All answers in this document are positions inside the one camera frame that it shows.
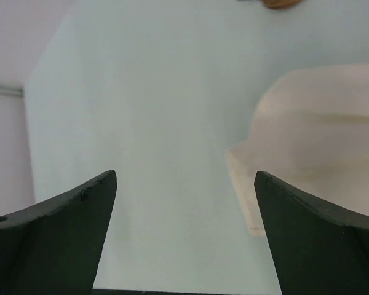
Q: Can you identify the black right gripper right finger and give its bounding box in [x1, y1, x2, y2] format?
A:
[254, 171, 369, 294]

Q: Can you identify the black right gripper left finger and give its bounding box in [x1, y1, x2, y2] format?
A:
[0, 170, 117, 294]

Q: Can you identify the white cloth napkin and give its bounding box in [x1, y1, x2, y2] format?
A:
[226, 63, 369, 237]

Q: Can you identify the left aluminium corner post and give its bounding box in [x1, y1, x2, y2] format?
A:
[0, 85, 24, 98]

